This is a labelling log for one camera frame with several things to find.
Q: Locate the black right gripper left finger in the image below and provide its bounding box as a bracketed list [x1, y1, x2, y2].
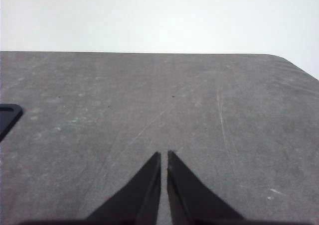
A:
[63, 152, 161, 225]

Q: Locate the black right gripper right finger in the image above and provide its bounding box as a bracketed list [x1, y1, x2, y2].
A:
[167, 150, 244, 225]

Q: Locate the dark blue rectangular tray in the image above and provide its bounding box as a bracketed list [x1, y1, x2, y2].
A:
[0, 104, 23, 142]

